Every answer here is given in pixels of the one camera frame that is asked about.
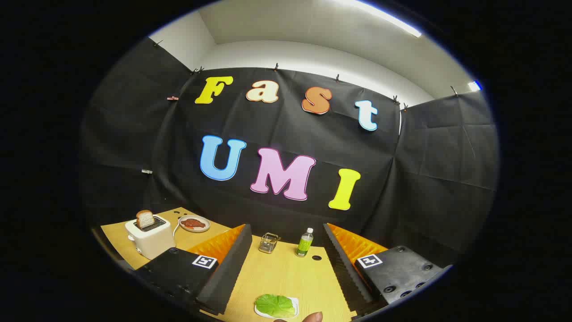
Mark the black backdrop cloth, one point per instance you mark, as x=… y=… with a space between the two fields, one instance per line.
x=290 y=129

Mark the green lettuce leaf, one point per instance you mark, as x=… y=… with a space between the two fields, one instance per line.
x=275 y=305

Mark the small ceiling light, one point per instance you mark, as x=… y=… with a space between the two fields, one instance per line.
x=474 y=85

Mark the white flat plate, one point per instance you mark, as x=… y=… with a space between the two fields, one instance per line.
x=296 y=308

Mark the green drink bottle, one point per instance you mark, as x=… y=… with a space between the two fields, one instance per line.
x=304 y=245

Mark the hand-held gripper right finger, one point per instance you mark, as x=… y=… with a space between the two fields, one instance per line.
x=346 y=273

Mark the round plate with meat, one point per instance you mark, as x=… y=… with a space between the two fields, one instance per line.
x=207 y=225

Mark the red meat slice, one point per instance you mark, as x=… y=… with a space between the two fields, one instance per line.
x=193 y=223

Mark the white toaster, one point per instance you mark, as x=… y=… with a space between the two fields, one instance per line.
x=152 y=241

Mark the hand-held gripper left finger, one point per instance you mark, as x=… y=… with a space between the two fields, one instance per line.
x=228 y=273

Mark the bread slice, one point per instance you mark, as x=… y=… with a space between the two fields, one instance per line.
x=145 y=219

